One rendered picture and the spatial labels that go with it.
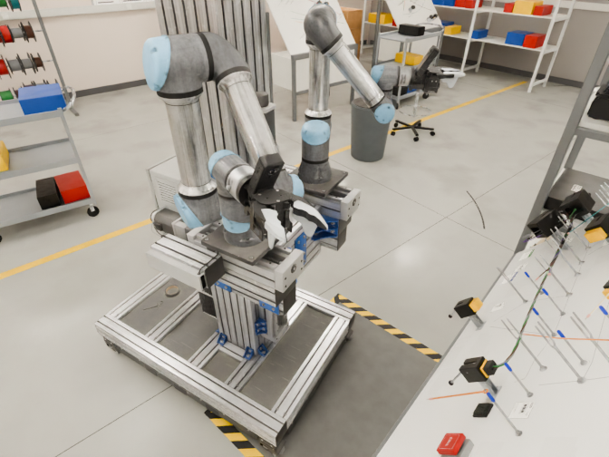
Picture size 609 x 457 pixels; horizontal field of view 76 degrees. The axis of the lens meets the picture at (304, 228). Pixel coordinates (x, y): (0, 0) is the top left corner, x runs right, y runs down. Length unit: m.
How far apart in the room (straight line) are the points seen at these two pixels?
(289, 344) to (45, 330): 1.61
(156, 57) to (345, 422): 1.86
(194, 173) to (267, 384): 1.27
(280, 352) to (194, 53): 1.60
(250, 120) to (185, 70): 0.19
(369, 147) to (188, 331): 2.90
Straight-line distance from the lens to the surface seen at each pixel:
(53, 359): 2.84
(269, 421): 1.98
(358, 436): 2.21
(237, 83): 1.05
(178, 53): 1.03
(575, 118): 1.76
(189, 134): 1.10
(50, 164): 3.73
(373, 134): 4.37
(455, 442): 0.99
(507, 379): 1.14
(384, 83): 1.68
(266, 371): 2.13
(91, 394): 2.58
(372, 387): 2.35
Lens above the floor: 1.97
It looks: 36 degrees down
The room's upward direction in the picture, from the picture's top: straight up
